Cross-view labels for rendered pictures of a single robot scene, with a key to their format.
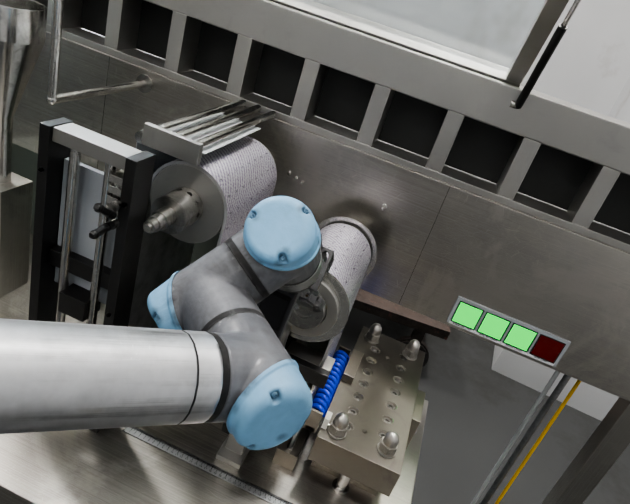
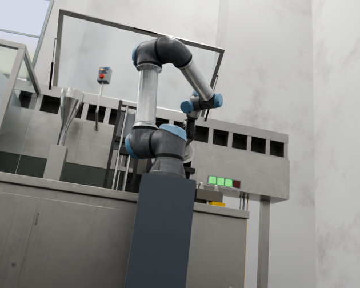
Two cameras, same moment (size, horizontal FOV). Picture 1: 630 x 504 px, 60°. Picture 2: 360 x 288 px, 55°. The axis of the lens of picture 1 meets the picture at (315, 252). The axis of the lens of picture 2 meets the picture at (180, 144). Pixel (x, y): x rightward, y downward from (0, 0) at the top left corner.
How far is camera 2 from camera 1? 1.72 m
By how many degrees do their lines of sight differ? 50
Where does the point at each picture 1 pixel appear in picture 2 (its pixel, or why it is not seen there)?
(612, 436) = (264, 226)
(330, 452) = (202, 192)
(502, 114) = (202, 123)
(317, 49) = not seen: hidden behind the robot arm
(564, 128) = (217, 124)
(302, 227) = not seen: hidden behind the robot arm
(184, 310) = (191, 99)
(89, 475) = not seen: hidden behind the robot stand
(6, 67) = (75, 107)
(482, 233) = (208, 154)
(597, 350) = (248, 181)
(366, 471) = (214, 195)
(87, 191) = (127, 119)
